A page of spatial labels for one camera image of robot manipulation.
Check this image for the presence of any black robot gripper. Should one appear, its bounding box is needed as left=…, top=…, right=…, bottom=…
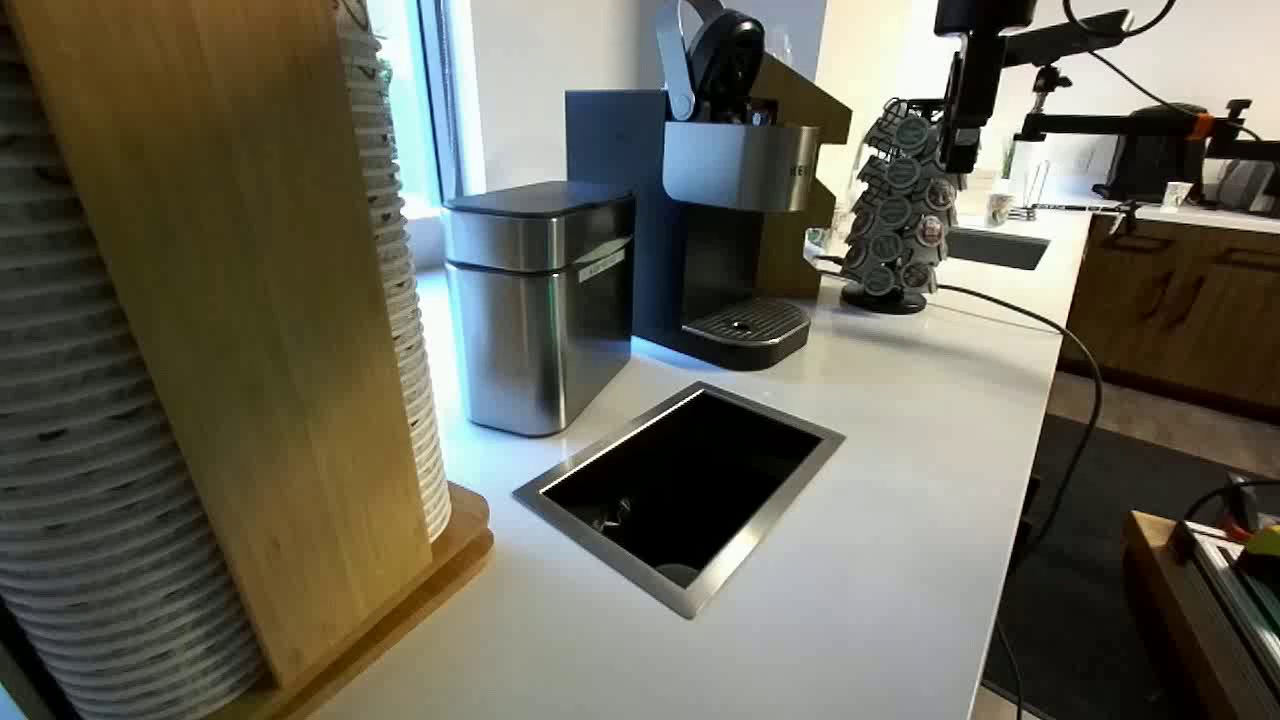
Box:
left=688, top=10, right=766, bottom=121

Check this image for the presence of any black silver coffee maker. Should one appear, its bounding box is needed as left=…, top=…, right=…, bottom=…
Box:
left=566, top=0, right=854, bottom=368

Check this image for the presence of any black coffee machine background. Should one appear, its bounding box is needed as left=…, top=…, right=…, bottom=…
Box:
left=1107, top=105, right=1212, bottom=206

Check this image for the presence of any stainless steel trash can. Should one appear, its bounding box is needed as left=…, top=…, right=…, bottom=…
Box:
left=444, top=182, right=635, bottom=435

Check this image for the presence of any counter sink basin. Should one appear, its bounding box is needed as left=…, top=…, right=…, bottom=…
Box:
left=950, top=228, right=1048, bottom=274

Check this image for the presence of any wooden cup dispenser stand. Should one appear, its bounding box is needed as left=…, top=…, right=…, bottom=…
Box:
left=5, top=0, right=494, bottom=720

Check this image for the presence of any wooden lower cabinet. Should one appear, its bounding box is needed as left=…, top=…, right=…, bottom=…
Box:
left=1067, top=215, right=1280, bottom=424

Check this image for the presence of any stack of white paper cups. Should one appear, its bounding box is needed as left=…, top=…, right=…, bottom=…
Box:
left=0, top=32, right=266, bottom=720

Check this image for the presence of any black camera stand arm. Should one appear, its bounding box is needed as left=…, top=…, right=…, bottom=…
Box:
left=922, top=0, right=1131, bottom=177

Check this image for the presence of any countertop waste chute steel frame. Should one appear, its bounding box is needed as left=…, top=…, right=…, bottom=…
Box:
left=516, top=385, right=846, bottom=619

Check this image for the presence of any black power cable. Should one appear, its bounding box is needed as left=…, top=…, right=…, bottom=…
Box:
left=932, top=275, right=1107, bottom=566

